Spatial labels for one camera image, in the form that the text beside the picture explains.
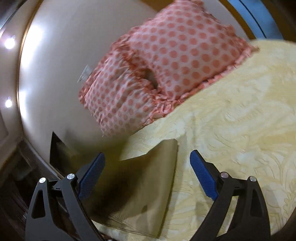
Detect khaki beige pants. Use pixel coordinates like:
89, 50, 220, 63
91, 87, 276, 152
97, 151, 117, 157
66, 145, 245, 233
86, 139, 178, 237

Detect dark wooden bedside furniture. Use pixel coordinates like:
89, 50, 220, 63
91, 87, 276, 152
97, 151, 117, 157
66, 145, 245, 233
50, 132, 92, 177

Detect yellow patterned bedsheet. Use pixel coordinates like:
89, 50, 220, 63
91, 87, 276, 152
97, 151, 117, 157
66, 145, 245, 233
119, 40, 295, 240

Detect left pink polka-dot pillow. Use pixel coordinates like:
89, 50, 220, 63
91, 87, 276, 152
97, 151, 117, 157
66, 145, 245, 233
79, 44, 178, 137

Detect pink polka-dot pillow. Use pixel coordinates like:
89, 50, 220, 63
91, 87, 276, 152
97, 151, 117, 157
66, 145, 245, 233
126, 1, 256, 100
79, 44, 178, 137

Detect right pink polka-dot pillow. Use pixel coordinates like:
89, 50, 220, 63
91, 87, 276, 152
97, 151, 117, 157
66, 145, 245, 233
126, 1, 256, 100

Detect blue glass window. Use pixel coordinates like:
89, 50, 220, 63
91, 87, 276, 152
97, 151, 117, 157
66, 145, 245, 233
228, 0, 283, 40

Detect white wall switch plate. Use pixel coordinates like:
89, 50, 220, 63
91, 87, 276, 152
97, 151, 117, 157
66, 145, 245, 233
77, 65, 92, 83

